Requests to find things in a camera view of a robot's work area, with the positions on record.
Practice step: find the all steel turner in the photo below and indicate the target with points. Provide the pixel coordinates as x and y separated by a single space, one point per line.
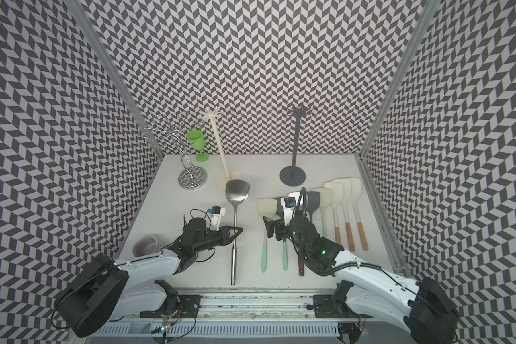
237 192

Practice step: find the grey spatula mint handle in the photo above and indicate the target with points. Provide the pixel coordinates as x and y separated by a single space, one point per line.
313 203
280 213

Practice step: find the green plastic goblet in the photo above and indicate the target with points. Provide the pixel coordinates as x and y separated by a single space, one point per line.
197 142

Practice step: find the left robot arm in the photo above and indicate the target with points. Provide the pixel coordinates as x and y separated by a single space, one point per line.
109 289

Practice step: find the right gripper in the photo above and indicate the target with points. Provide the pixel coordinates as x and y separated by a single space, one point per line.
270 225

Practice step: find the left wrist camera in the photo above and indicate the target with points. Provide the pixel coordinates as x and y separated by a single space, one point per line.
215 214

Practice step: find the cream spatula wooden handle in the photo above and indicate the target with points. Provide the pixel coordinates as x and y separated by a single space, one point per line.
356 190
337 192

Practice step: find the cream utensil rack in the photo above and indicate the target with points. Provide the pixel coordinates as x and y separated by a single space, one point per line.
212 115

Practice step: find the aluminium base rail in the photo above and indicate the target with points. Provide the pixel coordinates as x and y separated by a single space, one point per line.
246 314

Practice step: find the dark grey utensil rack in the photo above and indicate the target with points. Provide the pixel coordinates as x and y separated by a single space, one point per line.
293 175

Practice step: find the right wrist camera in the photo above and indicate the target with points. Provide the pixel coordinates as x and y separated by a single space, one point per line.
288 206

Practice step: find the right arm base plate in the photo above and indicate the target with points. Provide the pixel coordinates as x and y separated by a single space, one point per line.
324 308

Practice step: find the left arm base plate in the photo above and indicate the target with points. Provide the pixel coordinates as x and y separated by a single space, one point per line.
182 306

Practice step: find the cream spatula mint handle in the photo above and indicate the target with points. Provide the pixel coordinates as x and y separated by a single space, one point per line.
325 201

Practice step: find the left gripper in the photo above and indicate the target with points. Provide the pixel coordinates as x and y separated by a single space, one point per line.
225 233

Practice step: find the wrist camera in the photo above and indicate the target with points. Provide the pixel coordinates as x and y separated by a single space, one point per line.
215 214
288 206

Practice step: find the pink ceramic mug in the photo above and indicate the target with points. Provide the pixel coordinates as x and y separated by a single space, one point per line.
145 246

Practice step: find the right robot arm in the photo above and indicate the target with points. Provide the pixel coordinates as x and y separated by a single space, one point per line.
422 308

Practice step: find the cream wide turner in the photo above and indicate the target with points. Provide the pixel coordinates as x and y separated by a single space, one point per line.
267 208

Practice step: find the steel turner brown handle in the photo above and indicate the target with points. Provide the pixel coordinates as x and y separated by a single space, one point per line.
301 266

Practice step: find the chrome wire mug tree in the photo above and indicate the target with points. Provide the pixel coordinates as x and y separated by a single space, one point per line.
170 137

